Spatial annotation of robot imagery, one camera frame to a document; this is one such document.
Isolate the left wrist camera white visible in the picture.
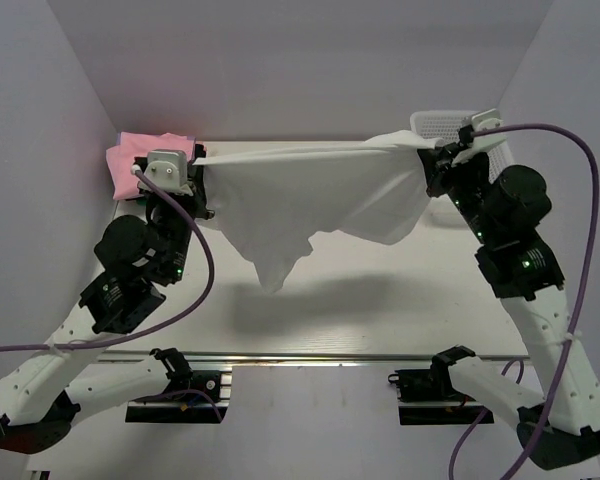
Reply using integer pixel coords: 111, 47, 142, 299
134, 149, 194, 196

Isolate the pink folded t shirt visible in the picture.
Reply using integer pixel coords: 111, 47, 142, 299
106, 132, 195, 201

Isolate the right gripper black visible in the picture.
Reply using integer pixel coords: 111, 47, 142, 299
420, 141, 499, 244

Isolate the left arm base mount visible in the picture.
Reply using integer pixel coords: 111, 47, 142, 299
125, 364, 232, 425

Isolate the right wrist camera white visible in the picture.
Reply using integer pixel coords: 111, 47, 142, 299
453, 108, 506, 165

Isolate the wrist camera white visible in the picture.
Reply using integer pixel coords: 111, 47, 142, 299
453, 108, 506, 165
134, 149, 194, 196

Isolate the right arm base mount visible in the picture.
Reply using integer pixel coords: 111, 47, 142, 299
387, 369, 483, 426

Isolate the white t shirt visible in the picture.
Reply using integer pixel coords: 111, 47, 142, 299
200, 130, 441, 292

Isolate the black folded t shirt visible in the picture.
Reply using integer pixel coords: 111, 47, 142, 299
191, 143, 207, 163

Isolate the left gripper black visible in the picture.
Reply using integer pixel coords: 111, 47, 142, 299
150, 159, 214, 282

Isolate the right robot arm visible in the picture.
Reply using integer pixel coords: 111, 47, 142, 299
418, 144, 600, 470

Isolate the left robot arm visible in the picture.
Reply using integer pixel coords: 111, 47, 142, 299
0, 158, 215, 455

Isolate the white plastic basket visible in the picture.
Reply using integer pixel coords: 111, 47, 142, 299
409, 109, 514, 231

